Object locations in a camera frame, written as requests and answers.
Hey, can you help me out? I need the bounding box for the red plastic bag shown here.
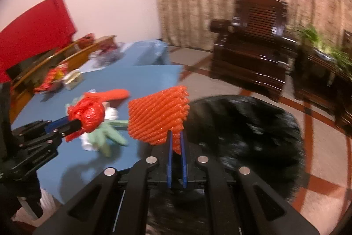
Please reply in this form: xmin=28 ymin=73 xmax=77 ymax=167
xmin=65 ymin=96 xmax=105 ymax=142

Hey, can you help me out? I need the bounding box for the orange foam net sleeve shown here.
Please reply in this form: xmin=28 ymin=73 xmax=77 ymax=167
xmin=128 ymin=85 xmax=190 ymax=154

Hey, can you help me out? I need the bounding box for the black trash bag bin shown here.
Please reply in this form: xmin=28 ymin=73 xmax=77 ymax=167
xmin=146 ymin=95 xmax=305 ymax=234

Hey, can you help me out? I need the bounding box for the tissue box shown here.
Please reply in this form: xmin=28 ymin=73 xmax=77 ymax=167
xmin=62 ymin=69 xmax=84 ymax=90

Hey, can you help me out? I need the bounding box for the white crumpled tissue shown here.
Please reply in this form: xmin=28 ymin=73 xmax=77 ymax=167
xmin=79 ymin=107 xmax=118 ymax=151

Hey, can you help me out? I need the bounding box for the red snack wrapper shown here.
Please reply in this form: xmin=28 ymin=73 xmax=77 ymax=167
xmin=34 ymin=63 xmax=68 ymax=94

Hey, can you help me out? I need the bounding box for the wooden bench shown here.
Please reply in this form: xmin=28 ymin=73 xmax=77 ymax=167
xmin=9 ymin=35 xmax=115 ymax=123

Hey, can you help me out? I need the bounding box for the long orange foam net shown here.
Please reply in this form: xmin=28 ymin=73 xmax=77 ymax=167
xmin=84 ymin=89 xmax=130 ymax=102

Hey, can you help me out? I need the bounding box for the red bag on bench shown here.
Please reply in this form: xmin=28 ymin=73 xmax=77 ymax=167
xmin=77 ymin=33 xmax=95 ymax=49

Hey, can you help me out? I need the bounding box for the red fruit in bowl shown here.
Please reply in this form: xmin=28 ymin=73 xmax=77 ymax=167
xmin=100 ymin=42 xmax=118 ymax=54

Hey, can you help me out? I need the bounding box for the red cloth cover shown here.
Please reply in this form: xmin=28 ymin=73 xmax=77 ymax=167
xmin=1 ymin=0 xmax=76 ymax=83

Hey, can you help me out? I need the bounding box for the dark wooden side table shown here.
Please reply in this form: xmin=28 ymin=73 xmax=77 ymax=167
xmin=292 ymin=47 xmax=341 ymax=116

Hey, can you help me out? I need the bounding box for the potted green plant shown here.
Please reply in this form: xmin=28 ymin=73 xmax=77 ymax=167
xmin=296 ymin=25 xmax=351 ymax=74

